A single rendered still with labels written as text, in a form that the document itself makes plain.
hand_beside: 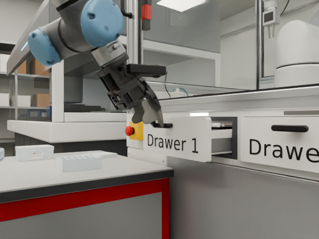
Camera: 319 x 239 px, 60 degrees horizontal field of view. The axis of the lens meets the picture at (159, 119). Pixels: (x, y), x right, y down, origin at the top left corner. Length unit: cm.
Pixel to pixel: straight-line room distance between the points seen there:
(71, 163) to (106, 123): 68
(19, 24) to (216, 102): 449
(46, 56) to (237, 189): 55
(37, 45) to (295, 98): 54
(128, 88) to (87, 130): 87
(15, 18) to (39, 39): 451
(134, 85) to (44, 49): 22
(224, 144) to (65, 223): 47
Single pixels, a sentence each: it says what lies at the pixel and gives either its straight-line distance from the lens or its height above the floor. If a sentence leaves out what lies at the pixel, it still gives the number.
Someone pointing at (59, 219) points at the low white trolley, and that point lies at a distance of 81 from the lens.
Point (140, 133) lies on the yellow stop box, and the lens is 107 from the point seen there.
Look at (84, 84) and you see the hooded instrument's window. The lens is 154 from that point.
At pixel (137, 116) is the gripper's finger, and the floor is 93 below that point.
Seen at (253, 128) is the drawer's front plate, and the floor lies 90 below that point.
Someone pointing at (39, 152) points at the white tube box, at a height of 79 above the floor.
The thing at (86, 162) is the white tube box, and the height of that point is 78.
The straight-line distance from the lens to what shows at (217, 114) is 79.
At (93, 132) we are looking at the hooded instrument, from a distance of 153.
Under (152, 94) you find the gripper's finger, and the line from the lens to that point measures 69.
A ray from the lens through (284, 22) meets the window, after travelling 73.
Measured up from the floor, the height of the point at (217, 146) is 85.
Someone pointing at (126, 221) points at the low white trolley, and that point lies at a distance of 89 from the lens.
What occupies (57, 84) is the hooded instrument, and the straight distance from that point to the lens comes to 148.
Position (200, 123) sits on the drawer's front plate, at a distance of 68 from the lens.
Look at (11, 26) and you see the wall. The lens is 506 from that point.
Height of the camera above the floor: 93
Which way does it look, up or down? level
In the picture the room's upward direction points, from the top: straight up
